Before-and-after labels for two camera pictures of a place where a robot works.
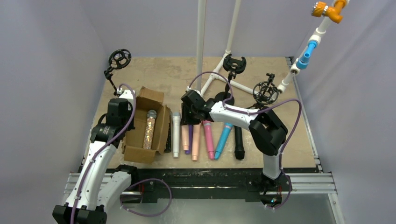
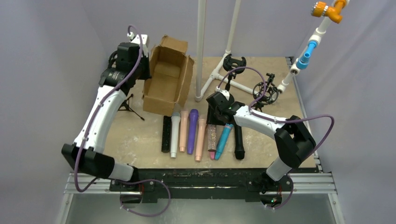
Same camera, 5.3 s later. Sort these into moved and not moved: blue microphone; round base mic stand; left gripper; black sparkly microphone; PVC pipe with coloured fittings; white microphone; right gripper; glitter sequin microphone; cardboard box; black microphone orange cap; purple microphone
Moved: cardboard box; glitter sequin microphone; left gripper; right gripper
Not moved: black microphone orange cap; round base mic stand; white microphone; PVC pipe with coloured fittings; black sparkly microphone; blue microphone; purple microphone
